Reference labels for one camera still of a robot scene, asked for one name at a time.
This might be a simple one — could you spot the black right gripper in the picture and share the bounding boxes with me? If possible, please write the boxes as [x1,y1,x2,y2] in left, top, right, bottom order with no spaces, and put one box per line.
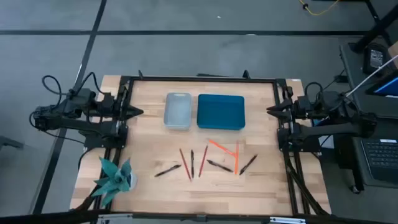
[266,92,312,124]

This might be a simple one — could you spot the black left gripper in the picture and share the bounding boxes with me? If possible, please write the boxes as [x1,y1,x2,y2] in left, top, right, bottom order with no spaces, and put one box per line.
[114,89,144,123]

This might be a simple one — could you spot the orange pencil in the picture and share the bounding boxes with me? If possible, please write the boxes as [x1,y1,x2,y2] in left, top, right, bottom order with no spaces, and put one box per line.
[234,139,240,175]
[208,139,236,157]

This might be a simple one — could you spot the red pencil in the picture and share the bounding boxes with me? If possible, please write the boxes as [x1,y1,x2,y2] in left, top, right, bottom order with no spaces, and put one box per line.
[178,148,192,182]
[198,144,209,179]

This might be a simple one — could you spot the white plastic bin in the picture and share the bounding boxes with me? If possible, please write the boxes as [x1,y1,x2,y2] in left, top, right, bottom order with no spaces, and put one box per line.
[164,91,193,131]

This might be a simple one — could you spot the teal plastic bin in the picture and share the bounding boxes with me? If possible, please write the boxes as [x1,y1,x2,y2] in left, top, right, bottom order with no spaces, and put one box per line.
[197,93,246,131]

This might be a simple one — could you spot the white plant pot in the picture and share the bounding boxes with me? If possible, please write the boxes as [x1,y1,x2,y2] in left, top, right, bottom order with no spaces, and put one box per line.
[129,170,138,191]

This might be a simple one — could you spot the teal artificial plant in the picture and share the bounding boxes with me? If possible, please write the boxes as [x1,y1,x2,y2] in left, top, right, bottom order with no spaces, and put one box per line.
[90,157,133,208]

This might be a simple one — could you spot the dark grey desk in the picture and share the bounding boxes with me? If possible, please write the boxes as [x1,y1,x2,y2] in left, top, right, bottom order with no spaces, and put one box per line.
[338,40,398,190]

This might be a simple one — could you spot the black monitor blue screen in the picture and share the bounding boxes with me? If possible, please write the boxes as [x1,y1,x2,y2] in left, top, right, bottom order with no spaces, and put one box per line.
[365,70,398,99]

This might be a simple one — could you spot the black power adapter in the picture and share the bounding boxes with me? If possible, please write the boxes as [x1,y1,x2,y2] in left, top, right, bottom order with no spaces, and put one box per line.
[363,42,388,75]

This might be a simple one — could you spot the black laptop keyboard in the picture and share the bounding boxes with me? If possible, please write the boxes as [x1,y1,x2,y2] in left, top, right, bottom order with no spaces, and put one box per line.
[360,138,398,185]

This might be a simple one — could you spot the black stand leg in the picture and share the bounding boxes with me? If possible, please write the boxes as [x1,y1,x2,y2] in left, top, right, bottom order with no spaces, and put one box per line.
[348,0,398,54]

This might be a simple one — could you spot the black overhead gantry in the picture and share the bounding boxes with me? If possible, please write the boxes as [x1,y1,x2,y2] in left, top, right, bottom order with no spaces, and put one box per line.
[0,208,398,224]

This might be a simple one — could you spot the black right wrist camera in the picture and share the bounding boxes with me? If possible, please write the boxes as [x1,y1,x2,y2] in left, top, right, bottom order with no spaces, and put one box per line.
[297,95,312,109]

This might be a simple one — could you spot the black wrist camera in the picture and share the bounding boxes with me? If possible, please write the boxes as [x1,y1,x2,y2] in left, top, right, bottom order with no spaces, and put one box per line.
[101,92,116,108]
[297,95,312,109]

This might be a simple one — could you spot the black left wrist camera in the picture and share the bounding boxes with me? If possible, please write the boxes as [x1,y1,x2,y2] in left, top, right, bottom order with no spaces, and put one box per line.
[101,92,116,108]

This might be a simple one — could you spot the black metal table frame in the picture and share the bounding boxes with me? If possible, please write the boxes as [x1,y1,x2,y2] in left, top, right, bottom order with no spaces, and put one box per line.
[105,70,312,217]

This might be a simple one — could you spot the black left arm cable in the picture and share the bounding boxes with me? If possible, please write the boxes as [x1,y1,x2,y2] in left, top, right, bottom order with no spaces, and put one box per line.
[41,72,104,97]

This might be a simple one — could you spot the white cable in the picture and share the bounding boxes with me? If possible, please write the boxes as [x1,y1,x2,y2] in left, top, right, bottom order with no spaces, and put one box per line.
[345,54,398,97]

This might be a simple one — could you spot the yellow extension cable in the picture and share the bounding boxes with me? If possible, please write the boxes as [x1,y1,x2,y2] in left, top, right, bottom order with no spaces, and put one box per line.
[298,0,340,16]

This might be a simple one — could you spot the silver metal bracket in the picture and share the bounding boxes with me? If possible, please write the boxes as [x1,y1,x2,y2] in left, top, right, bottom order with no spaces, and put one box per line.
[269,216,307,224]
[97,213,134,224]

